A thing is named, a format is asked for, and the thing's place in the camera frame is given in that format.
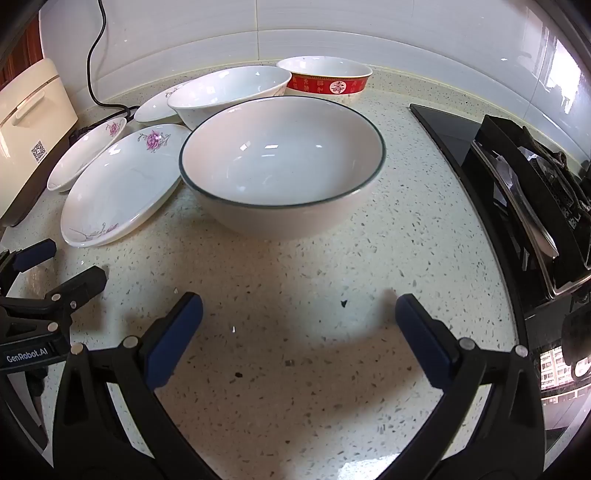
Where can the white bowl with dark rim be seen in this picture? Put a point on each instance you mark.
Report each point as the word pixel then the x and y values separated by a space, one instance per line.
pixel 281 152

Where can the small white floral plate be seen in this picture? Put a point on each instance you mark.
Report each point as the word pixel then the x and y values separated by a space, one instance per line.
pixel 152 108
pixel 83 154

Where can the steel stove drip tray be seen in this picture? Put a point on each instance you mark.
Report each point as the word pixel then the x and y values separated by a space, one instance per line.
pixel 531 217

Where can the cream rice cooker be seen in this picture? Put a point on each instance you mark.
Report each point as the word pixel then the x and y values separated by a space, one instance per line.
pixel 27 120

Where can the large white floral plate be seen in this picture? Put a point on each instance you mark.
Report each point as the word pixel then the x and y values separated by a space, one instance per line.
pixel 115 189

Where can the black stove pan support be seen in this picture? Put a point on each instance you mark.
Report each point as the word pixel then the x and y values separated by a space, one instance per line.
pixel 508 134

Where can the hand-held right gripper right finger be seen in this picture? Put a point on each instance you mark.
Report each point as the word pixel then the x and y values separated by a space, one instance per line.
pixel 425 344

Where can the white bowl with floral print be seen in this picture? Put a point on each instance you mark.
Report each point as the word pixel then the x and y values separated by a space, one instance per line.
pixel 221 90

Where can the red and white bowl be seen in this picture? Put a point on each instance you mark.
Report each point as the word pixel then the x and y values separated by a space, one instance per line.
pixel 323 85

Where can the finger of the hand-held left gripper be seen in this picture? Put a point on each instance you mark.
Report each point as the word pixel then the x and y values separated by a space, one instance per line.
pixel 81 285
pixel 34 254

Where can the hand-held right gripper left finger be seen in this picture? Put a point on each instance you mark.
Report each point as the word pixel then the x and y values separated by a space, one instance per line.
pixel 178 344

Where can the black glass gas stove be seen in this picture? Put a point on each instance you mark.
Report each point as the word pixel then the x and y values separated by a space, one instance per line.
pixel 443 129

